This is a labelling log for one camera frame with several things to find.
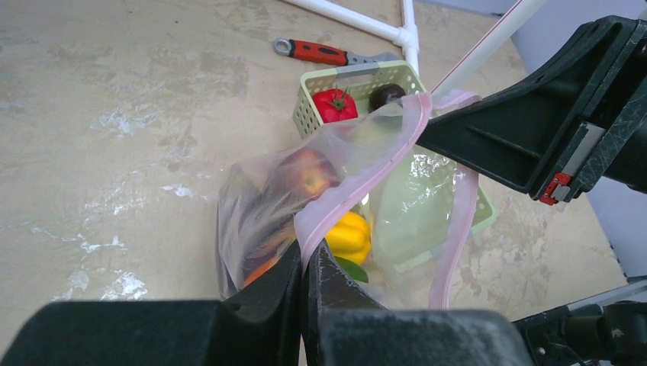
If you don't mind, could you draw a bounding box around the white pvc pipe frame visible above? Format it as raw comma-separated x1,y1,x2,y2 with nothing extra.
287,0,545,96

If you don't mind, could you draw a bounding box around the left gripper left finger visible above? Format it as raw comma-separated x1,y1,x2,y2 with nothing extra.
2,244,301,365

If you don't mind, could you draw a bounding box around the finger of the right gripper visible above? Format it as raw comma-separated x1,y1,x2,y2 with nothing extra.
418,16,646,205

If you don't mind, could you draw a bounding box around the dark purple toy tomato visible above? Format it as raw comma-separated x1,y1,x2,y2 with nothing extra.
369,83,407,112

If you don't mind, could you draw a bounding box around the purple toy eggplant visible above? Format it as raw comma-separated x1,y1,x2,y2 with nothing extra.
217,190,301,278

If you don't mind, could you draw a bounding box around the red handled adjustable wrench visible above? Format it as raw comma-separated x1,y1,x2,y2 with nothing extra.
272,38,400,66

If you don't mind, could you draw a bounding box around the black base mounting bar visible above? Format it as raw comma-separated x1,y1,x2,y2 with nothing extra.
513,278,646,365

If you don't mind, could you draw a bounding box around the clear zip top bag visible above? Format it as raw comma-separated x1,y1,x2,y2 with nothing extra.
216,89,480,310

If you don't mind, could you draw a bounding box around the yellow toy bell pepper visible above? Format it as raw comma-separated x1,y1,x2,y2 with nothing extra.
325,211,372,265

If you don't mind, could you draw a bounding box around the orange toy pumpkin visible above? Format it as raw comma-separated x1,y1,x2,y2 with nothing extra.
243,254,281,287

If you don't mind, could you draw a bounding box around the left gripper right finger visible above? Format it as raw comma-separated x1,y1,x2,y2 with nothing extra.
303,243,531,365

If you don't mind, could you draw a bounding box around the red toy tomato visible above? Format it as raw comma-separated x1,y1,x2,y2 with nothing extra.
311,88,359,124

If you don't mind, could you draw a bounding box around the green orange toy mango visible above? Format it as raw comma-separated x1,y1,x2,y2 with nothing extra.
334,256,369,284

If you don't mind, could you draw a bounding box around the light green plastic basket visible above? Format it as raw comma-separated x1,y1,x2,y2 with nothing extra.
291,59,499,274

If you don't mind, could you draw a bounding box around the dark red toy apple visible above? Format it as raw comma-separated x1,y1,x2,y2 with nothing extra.
266,148,340,202

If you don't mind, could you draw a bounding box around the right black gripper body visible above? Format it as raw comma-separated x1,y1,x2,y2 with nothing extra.
603,121,647,194

